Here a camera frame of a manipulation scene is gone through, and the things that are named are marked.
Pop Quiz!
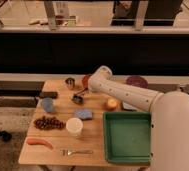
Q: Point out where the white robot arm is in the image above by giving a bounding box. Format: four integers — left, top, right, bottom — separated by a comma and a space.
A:
88, 66, 189, 171

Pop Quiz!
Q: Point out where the red bowl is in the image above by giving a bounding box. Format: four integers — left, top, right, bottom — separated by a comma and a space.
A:
82, 74, 91, 88

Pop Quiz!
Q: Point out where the yellow red apple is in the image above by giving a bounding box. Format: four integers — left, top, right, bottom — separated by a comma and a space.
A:
105, 98, 118, 110

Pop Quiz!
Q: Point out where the small metal cup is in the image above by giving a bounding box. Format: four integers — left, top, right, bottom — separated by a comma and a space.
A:
65, 77, 75, 90

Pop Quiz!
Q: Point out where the blue sponge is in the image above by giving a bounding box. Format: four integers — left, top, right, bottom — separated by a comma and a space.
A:
74, 109, 93, 120

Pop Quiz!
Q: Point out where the purple bowl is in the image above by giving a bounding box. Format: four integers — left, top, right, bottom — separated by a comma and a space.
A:
126, 75, 148, 88

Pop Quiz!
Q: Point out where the white paper cup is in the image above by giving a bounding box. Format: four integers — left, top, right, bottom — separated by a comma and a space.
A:
66, 118, 83, 137

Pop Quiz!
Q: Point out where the blue cup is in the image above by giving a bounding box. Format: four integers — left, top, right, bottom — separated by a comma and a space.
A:
41, 97, 54, 113

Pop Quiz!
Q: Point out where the black rectangular block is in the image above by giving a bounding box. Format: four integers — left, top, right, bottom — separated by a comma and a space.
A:
39, 92, 58, 99

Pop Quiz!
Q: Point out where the wooden table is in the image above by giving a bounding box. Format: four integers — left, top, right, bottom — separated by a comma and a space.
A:
18, 80, 149, 168

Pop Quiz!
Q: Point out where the green plastic tray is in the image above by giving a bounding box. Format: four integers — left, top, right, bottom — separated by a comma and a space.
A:
103, 112, 151, 165

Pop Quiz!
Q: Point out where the bunch of red grapes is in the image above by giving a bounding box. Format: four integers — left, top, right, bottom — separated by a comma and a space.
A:
34, 116, 66, 130

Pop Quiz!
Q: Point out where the silver fork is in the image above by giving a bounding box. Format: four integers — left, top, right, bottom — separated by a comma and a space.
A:
61, 150, 93, 156

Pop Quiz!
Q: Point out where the dark cabinet in background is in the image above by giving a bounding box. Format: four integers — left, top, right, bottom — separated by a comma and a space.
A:
111, 0, 183, 26

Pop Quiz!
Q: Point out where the black chair base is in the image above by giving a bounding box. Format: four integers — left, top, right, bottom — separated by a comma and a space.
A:
0, 131, 12, 142

